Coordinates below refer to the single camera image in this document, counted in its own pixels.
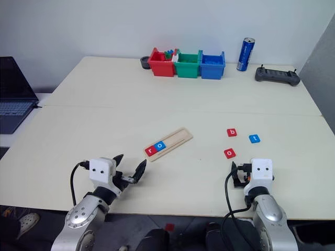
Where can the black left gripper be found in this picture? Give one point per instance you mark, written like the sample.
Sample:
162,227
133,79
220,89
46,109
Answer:
121,181

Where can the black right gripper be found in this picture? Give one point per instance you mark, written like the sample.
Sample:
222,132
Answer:
238,182

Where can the red letter tile o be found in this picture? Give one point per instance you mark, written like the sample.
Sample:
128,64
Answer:
230,153

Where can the red letter tile r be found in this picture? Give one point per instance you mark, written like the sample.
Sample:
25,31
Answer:
150,151

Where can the red letter tile b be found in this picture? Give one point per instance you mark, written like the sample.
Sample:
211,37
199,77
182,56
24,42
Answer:
231,132

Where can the blue letter tile o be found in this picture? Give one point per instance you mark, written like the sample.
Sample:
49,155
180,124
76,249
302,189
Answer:
160,146

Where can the wooden letter tray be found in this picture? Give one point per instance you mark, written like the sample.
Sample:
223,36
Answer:
178,136

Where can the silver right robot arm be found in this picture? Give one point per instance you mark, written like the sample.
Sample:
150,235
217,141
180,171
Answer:
269,211

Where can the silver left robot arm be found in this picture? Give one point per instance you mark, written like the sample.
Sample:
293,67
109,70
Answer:
78,217

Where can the blue letter tile t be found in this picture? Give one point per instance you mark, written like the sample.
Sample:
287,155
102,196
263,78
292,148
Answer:
254,138

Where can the dark rounded shape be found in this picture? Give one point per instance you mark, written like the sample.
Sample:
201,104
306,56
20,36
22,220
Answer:
154,240
217,238

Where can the blue plastic bin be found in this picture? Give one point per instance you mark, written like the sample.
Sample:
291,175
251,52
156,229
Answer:
211,70

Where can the grey handheld controller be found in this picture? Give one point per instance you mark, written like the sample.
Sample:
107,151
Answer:
277,75

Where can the dark round holder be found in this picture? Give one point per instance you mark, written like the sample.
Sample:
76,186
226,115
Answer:
144,62

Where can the red plastic bin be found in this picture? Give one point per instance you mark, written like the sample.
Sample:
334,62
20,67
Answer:
161,66

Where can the green plastic bin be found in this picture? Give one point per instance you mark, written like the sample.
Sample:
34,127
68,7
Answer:
186,69

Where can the black laptop plug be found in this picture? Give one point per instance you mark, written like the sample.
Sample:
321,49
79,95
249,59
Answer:
38,106

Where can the blue drink can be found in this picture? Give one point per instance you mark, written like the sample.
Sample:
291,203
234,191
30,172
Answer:
245,55

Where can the green toy brick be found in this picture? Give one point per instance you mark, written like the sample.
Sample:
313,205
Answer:
167,55

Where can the white toy brick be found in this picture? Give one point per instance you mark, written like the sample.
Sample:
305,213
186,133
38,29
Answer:
175,58

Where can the white perforated shoe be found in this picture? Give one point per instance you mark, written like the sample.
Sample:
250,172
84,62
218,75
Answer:
27,222

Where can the grey partition panel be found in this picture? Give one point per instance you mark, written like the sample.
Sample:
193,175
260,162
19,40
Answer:
319,73

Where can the dark laptop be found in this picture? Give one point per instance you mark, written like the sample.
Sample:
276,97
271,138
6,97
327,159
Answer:
14,86

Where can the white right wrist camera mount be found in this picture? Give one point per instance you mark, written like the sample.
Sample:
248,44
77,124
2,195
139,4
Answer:
261,170

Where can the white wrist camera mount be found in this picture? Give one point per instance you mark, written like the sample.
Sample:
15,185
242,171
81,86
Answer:
261,170
100,170

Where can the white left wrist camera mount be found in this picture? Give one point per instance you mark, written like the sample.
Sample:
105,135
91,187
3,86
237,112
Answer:
100,170

